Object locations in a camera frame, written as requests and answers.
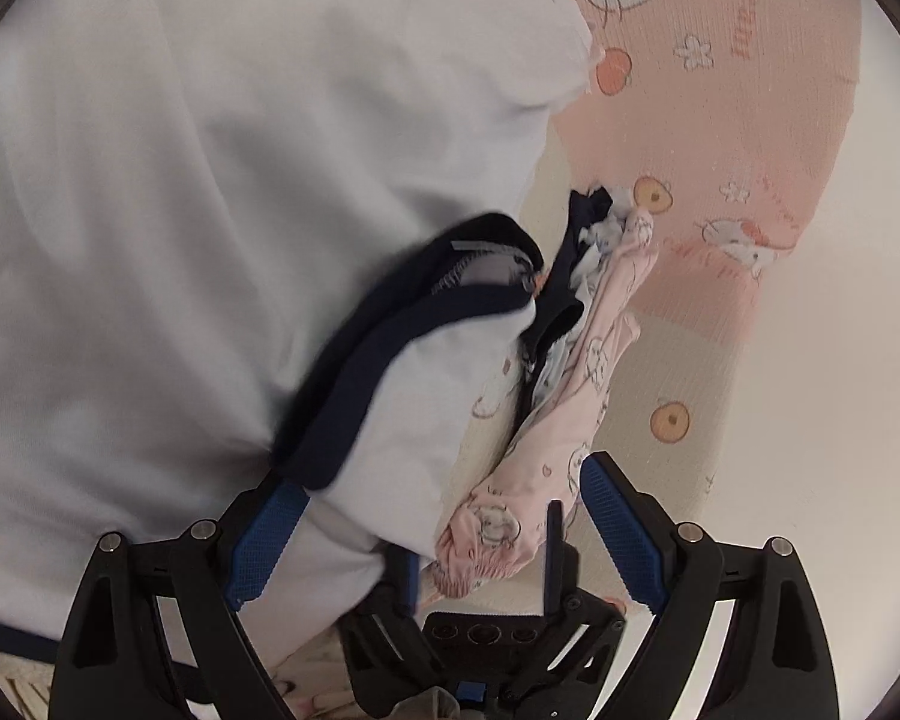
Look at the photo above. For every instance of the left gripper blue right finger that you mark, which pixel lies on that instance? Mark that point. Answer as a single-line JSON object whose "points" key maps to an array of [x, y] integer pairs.
{"points": [[677, 578]]}

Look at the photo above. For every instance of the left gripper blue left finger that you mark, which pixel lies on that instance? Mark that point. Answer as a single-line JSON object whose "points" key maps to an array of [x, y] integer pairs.
{"points": [[214, 577]]}

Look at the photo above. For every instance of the white shirt navy trim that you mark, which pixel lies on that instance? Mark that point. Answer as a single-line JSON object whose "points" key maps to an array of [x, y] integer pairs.
{"points": [[193, 196]]}

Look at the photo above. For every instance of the wicker bamboo basket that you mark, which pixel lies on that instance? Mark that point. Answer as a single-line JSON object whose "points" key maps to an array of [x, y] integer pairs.
{"points": [[27, 684]]}

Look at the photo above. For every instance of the pink cartoon print pajama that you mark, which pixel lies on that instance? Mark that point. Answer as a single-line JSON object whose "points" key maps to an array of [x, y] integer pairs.
{"points": [[498, 529]]}

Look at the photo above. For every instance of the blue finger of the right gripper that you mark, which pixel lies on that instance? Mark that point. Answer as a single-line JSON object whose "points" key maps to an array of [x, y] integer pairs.
{"points": [[403, 576], [560, 564]]}

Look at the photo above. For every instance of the navy garment under pajama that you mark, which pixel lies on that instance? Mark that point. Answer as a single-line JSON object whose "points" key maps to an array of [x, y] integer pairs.
{"points": [[563, 304]]}

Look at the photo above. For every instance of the pink cream Hello Kitty blanket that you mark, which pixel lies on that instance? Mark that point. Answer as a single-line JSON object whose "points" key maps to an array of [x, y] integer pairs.
{"points": [[722, 119]]}

